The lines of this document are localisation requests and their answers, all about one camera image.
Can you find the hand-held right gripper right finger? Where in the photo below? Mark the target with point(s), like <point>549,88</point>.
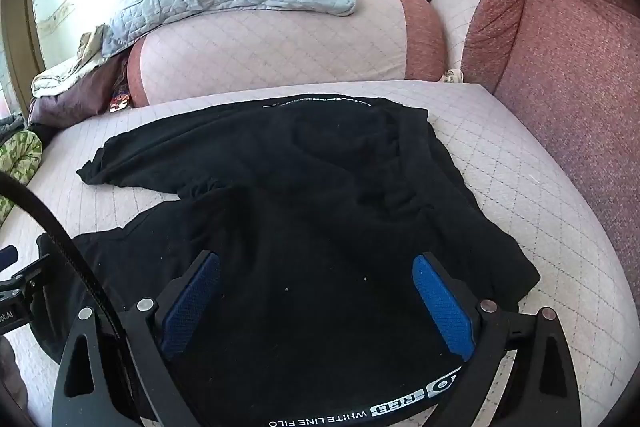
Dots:
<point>442,307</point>

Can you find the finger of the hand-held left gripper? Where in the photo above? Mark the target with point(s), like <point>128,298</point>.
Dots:
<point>25,279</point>
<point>7,257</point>

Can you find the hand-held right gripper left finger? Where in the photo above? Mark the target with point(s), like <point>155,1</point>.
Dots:
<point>192,302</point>

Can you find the black pants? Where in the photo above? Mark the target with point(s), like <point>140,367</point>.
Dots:
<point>300,207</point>

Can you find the person's left forearm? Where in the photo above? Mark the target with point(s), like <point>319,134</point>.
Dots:
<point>10,377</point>

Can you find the green patterned cloth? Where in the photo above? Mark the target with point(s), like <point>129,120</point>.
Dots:
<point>20,162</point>

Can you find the pink quilted sofa seat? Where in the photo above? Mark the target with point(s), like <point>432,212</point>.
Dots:
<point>525,207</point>

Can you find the dark grey cloth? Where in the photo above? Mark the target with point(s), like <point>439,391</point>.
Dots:
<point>9,126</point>

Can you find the maroon cloth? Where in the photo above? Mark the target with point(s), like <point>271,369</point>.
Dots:
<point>80,99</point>

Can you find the beige crumpled cloth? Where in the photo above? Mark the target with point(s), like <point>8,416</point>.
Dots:
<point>65,74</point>

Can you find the colourful small packet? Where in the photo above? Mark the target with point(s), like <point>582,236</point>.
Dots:
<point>120,101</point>

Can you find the wooden framed stained glass door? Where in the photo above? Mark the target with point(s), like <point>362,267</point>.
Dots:
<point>20,32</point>

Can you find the cream tassel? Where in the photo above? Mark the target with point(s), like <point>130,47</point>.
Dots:
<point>452,76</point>

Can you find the red sofa back cushion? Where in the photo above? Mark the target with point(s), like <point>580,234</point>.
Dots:
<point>560,72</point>

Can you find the pink and red bolster cushion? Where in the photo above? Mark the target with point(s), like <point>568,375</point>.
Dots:
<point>275,52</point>

